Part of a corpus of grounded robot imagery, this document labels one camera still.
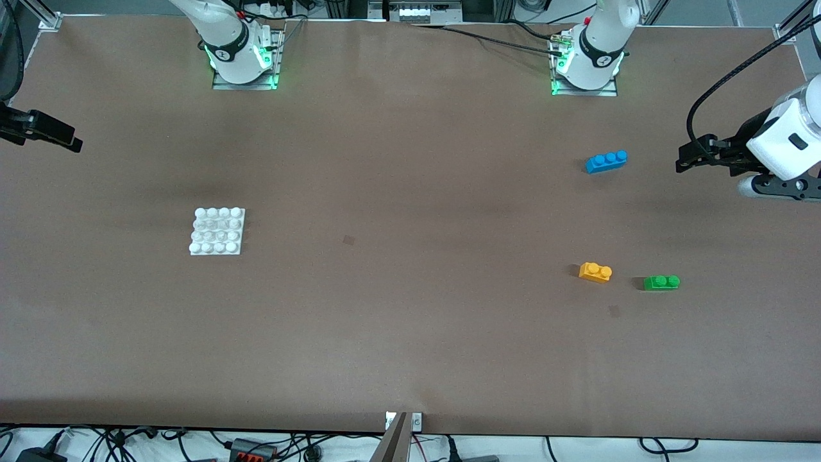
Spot white studded base plate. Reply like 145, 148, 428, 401
189, 207, 246, 256

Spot red and black connector box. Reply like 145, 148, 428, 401
229, 438, 278, 462

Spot blue three-stud block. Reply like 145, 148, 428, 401
585, 150, 629, 175

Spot white power strip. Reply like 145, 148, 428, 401
384, 0, 464, 24

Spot short curved black cable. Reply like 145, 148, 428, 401
505, 19, 560, 41

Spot black power adapter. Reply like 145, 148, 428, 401
16, 447, 68, 462

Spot brown camera post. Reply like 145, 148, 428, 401
369, 412, 409, 462

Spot long black table cable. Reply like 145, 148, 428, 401
410, 24, 565, 55

